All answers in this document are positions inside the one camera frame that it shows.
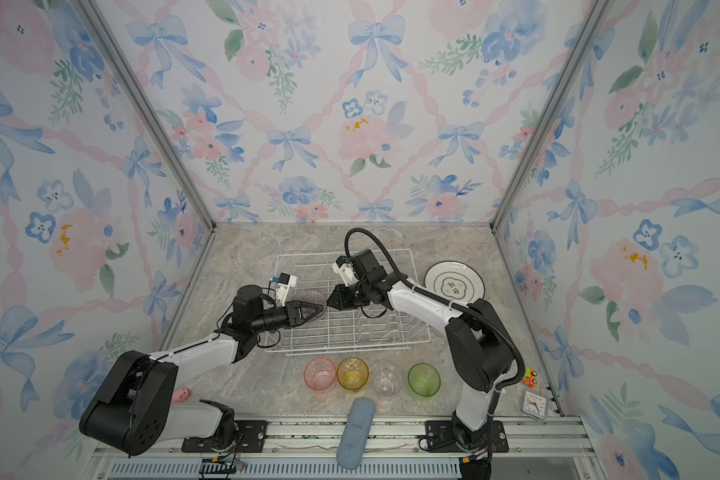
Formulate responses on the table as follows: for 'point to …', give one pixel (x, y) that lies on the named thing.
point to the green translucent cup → (424, 379)
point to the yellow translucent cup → (352, 372)
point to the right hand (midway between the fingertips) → (328, 301)
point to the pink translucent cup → (320, 373)
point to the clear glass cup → (387, 380)
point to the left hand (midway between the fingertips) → (322, 309)
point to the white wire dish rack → (335, 331)
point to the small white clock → (535, 405)
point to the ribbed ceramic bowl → (311, 297)
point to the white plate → (456, 280)
